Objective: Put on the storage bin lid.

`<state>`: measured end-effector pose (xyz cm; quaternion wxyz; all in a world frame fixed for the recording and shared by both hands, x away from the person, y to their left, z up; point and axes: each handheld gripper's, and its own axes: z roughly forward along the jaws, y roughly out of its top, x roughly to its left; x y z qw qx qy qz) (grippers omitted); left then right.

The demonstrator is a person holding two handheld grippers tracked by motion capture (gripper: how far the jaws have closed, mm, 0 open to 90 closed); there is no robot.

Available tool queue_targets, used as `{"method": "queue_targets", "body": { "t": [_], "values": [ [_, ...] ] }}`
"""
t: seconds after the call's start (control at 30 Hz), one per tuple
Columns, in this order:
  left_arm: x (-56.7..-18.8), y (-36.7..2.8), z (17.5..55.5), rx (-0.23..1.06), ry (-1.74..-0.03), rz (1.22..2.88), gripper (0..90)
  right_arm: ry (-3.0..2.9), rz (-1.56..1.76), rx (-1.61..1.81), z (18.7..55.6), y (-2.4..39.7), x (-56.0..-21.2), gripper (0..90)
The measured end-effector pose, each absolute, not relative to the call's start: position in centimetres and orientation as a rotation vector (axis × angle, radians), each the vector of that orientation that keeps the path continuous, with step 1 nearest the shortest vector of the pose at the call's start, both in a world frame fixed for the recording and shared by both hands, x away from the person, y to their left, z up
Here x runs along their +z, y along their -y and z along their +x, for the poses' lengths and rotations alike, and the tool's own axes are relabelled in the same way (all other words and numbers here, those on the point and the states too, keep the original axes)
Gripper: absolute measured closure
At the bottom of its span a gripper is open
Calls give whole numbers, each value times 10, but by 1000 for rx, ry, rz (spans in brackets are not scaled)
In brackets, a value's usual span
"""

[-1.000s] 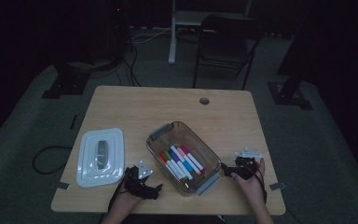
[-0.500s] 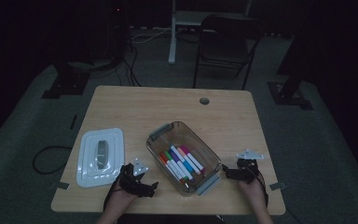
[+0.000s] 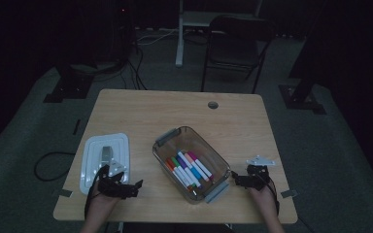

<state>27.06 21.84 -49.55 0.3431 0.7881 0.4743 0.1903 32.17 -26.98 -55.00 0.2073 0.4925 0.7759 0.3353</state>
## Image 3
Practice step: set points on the grey round table grommet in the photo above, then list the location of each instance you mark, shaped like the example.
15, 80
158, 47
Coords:
213, 105

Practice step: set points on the small black floor strip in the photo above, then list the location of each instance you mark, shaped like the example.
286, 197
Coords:
76, 126

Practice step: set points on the black folding chair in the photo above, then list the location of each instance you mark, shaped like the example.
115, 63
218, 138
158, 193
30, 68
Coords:
236, 48

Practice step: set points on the white box lid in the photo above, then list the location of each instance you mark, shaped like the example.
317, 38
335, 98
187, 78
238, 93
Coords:
94, 152

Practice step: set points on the pile of coloured markers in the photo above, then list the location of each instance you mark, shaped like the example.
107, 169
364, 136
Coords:
184, 171

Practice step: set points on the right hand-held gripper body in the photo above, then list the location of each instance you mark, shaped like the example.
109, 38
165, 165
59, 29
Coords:
257, 176

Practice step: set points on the person's left hand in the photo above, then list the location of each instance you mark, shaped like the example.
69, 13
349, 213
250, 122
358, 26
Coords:
102, 200

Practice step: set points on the person's right hand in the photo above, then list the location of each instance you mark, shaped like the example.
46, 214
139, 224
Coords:
263, 197

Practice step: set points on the magenta cap marker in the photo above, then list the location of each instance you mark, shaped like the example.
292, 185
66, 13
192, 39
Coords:
200, 165

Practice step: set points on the black stand with base plate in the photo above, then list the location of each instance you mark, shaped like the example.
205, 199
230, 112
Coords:
68, 85
301, 97

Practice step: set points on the clear plastic storage box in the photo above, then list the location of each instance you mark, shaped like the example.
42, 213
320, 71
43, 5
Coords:
191, 142

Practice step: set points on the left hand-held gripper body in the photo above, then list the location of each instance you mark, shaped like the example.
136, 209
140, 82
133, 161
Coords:
113, 186

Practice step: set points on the white metal desk frame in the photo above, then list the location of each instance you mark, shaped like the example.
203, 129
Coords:
187, 22

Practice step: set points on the grey tape piece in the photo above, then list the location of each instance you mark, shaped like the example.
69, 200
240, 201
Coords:
289, 193
64, 193

